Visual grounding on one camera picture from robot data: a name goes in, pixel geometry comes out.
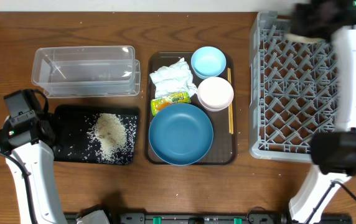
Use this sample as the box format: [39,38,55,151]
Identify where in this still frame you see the pile of rice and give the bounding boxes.
[67,112,138,164]

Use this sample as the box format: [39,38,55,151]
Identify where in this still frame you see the light blue bowl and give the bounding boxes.
[190,46,227,79]

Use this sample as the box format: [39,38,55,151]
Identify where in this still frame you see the dark blue plate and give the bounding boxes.
[148,104,214,166]

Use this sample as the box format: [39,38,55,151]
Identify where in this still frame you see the beige cup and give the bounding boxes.
[286,33,322,44]

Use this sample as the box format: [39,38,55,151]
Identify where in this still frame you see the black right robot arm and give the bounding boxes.
[282,0,356,223]

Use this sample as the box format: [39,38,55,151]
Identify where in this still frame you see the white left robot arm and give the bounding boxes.
[0,116,67,223]

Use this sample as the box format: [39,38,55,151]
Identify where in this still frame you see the grey dishwasher rack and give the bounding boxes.
[249,11,338,163]

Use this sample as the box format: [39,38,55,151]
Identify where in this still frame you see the black waste tray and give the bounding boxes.
[52,104,141,166]

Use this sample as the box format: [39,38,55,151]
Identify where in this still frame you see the wooden chopstick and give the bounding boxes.
[228,84,232,127]
[227,68,234,134]

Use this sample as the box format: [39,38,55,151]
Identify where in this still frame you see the clear plastic bin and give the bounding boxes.
[31,45,141,98]

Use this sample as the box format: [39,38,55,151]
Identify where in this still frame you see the yellow snack wrapper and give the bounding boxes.
[151,91,191,116]

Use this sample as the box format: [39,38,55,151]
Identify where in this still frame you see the crumpled white napkin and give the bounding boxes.
[149,58,198,98]

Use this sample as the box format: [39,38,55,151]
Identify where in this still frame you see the brown serving tray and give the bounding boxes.
[144,52,237,166]

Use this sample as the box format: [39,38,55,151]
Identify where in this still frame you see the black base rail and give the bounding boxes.
[64,212,353,224]

